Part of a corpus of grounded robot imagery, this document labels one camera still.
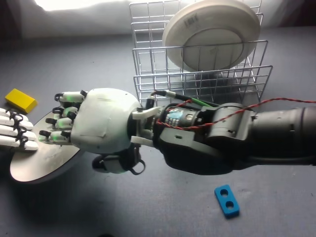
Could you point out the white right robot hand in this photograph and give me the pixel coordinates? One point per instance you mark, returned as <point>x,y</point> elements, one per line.
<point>103,118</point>

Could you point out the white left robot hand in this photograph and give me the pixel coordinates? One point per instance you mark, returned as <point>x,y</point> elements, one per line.
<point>10,130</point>

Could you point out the white plate with dark rim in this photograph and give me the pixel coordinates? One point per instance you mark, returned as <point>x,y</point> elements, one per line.
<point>37,163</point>
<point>209,37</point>

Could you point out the yellow block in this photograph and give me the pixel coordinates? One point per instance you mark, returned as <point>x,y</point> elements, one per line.
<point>21,100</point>

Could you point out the blue block with two holes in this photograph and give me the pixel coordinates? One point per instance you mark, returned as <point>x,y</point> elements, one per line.
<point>227,200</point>

